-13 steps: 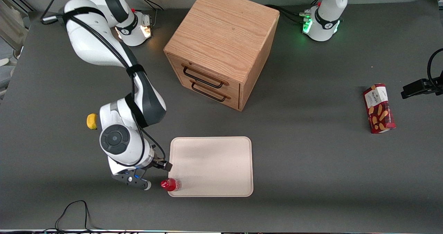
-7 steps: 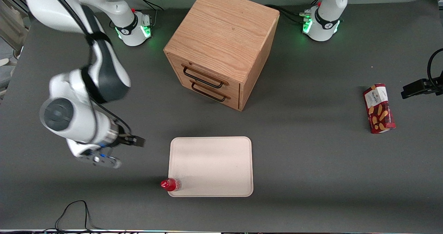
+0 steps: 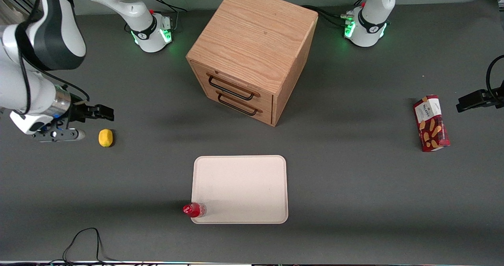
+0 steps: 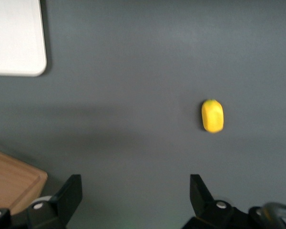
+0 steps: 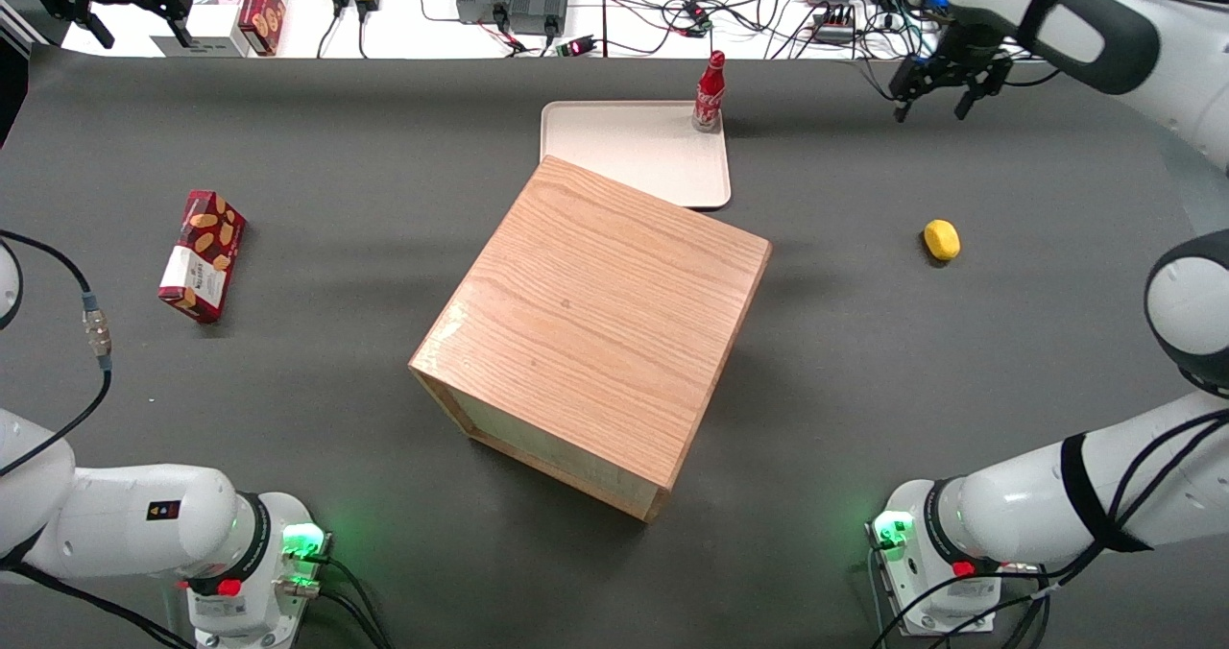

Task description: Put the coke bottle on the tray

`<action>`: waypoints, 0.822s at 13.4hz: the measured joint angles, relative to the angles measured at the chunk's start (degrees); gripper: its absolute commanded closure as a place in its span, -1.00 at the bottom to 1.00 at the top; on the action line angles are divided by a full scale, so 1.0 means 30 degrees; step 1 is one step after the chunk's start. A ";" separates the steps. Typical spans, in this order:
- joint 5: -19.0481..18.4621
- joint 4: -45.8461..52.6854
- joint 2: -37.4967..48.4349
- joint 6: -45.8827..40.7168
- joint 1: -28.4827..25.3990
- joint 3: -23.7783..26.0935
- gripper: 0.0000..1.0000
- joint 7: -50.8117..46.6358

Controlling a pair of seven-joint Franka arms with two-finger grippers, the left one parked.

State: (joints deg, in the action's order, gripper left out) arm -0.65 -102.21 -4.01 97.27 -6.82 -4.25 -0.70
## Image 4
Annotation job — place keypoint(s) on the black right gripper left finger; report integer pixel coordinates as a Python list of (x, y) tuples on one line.
[(66, 195)]

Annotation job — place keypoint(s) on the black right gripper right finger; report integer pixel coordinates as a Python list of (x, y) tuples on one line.
[(201, 200)]

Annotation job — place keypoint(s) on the white plastic tray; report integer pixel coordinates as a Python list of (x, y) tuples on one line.
[(14, 35)]

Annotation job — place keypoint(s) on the wooden drawer cabinet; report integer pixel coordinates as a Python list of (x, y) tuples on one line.
[(12, 181)]

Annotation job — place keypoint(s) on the yellow lemon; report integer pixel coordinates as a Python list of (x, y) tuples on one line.
[(212, 117)]

